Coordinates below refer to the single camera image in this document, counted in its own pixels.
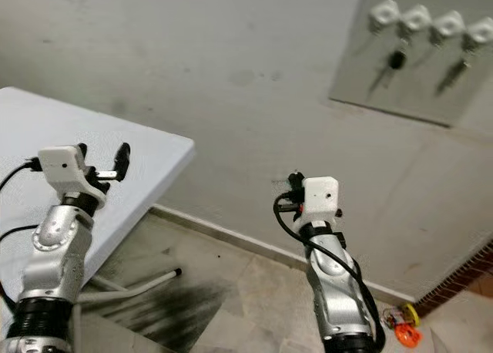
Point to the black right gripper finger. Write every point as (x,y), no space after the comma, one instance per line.
(294,177)

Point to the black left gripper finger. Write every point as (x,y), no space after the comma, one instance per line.
(81,148)
(122,159)

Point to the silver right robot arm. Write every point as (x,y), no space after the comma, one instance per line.
(339,291)

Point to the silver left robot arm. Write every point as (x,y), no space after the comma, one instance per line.
(50,268)

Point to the white folding table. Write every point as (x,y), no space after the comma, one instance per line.
(31,122)

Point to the black headed key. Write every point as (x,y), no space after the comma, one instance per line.
(397,58)

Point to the yellow orange plastic item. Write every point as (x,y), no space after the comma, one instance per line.
(403,326)

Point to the red brick floor edging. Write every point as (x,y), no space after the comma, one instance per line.
(458,280)

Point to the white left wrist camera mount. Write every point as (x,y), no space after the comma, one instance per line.
(65,166)

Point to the white wall baseboard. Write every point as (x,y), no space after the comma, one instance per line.
(239,241)

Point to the grey wall board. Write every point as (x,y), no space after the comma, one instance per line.
(416,91)

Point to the white square wall hook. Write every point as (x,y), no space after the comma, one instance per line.
(447,25)
(480,33)
(416,18)
(385,14)

